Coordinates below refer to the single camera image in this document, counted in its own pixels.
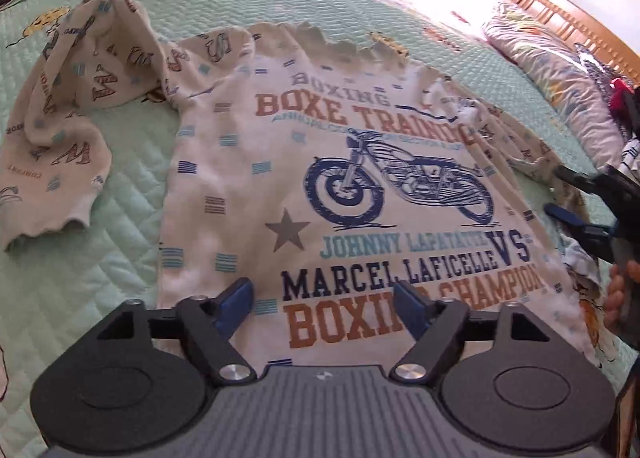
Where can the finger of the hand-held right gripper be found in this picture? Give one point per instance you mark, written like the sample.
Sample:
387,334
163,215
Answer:
565,215
582,176

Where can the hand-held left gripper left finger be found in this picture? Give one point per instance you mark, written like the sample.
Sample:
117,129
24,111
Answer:
235,304

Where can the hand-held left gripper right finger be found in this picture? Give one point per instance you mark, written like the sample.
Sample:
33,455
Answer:
411,305

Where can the white printed long-sleeve shirt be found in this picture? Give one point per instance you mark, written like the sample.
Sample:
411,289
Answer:
240,148

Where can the person's right hand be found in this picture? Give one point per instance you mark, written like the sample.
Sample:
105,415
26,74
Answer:
612,298

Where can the white dark-striped cloth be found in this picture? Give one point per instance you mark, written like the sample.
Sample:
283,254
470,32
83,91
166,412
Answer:
631,151

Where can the red garment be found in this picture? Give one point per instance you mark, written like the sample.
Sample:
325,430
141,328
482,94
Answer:
620,98

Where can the black white patterned cloth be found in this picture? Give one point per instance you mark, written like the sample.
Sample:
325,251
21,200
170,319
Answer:
595,71

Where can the floral duvet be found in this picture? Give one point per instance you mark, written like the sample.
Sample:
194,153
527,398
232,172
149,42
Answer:
545,63

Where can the green quilted bee bedspread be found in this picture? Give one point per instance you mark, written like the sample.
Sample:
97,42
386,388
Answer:
100,258

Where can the wooden headboard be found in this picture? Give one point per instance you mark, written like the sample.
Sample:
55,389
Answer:
575,13

